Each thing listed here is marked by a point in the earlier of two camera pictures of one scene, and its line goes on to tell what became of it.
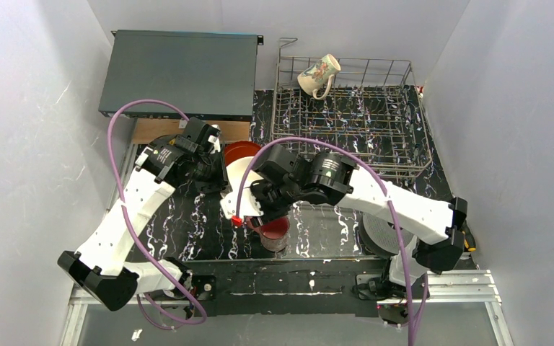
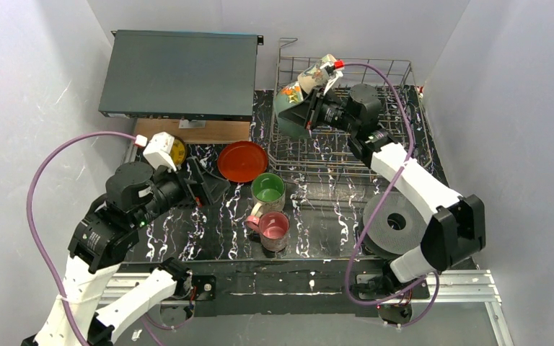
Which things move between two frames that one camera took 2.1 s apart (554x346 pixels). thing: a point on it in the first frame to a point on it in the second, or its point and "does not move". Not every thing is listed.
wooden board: x=144 y=129 does not move
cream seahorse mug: x=316 y=74 does not move
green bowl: x=235 y=171 to x=287 y=97
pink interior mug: x=275 y=233 does not move
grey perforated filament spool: x=378 y=236 does not move
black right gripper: x=262 y=195 to x=313 y=111
